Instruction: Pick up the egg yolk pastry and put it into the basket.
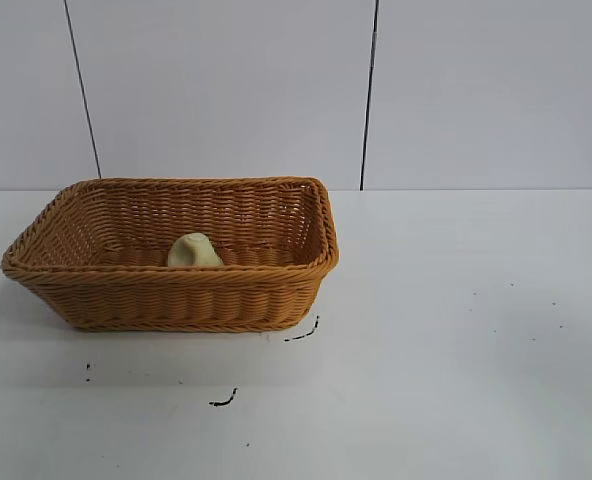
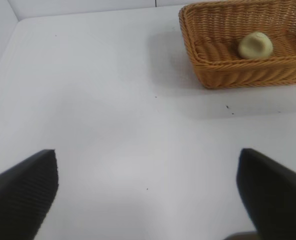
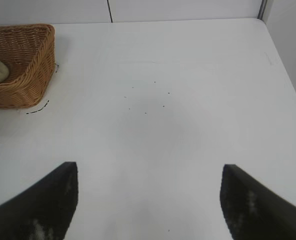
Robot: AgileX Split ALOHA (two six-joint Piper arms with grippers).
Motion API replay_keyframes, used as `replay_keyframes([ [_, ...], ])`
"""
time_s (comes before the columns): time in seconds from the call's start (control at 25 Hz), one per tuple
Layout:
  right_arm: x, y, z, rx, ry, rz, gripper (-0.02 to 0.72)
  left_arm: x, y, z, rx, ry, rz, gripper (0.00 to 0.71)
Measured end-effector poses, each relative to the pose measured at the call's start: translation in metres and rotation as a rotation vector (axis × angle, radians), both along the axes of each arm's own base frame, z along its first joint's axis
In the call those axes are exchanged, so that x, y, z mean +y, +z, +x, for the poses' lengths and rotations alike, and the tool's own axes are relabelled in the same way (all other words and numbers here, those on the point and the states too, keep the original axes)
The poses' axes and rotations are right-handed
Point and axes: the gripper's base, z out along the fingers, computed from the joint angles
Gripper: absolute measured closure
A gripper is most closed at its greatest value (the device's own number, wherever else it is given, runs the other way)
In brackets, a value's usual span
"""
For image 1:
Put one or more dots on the pale yellow egg yolk pastry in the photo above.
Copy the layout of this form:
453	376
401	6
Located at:
193	252

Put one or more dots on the brown woven wicker basket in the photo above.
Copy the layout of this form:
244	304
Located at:
176	295

